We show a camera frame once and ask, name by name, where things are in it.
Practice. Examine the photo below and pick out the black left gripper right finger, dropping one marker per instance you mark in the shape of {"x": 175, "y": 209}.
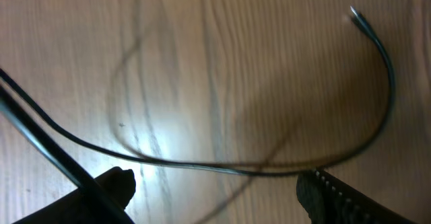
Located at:
{"x": 328, "y": 200}

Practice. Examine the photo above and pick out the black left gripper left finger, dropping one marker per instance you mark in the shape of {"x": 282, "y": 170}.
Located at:
{"x": 107, "y": 204}

